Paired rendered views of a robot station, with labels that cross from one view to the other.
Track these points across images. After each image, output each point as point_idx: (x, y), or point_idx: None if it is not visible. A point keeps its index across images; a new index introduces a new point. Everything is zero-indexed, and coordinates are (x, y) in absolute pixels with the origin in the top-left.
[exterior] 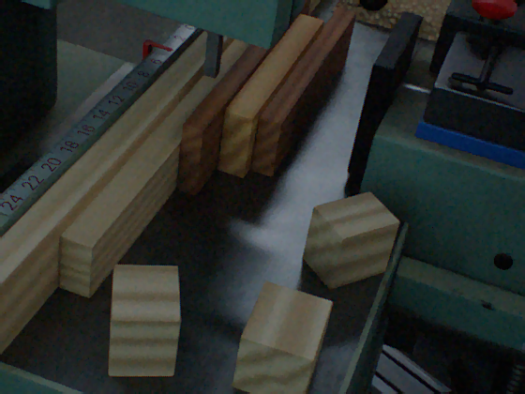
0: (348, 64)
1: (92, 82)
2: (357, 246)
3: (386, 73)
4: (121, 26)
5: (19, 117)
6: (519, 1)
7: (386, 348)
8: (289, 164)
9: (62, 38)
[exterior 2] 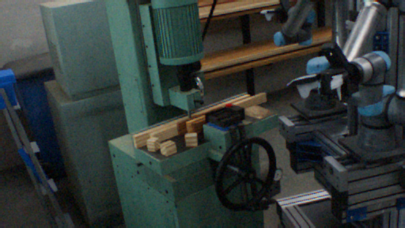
0: None
1: None
2: (188, 138)
3: (206, 115)
4: None
5: None
6: (323, 115)
7: (311, 225)
8: (199, 133)
9: (285, 145)
